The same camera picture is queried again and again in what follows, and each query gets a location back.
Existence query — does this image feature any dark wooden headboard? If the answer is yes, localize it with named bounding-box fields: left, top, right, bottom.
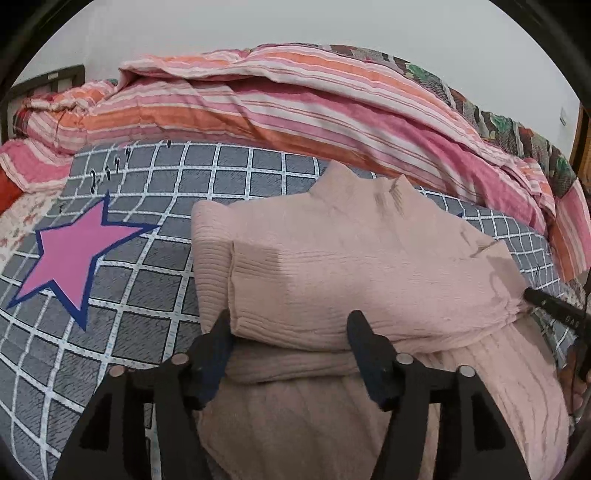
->
left=7, top=65, right=86, bottom=144

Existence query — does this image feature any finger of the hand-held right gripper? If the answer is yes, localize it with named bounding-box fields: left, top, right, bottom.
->
left=523, top=287, right=591, bottom=335

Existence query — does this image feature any patchwork floral blanket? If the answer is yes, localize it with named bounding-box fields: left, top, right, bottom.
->
left=330, top=44, right=585, bottom=199

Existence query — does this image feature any wooden door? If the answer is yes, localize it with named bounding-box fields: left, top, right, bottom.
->
left=570, top=102, right=591, bottom=182

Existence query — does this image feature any pink knit sweater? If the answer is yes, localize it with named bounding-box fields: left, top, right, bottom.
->
left=190, top=161, right=575, bottom=480

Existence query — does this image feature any grey checked star bedsheet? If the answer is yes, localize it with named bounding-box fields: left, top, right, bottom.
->
left=0, top=141, right=585, bottom=480

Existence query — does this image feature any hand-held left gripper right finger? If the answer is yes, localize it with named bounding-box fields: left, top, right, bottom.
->
left=346, top=310, right=532, bottom=480

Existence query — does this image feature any pink orange striped quilt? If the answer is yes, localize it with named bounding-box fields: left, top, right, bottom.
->
left=0, top=44, right=591, bottom=283

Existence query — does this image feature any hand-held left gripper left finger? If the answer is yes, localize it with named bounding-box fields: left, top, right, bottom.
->
left=52, top=308, right=236, bottom=480

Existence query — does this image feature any red cloth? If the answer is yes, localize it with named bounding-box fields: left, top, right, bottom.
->
left=0, top=167, right=25, bottom=214

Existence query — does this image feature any pale floral sheet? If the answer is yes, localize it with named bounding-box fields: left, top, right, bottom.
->
left=0, top=189, right=63, bottom=265

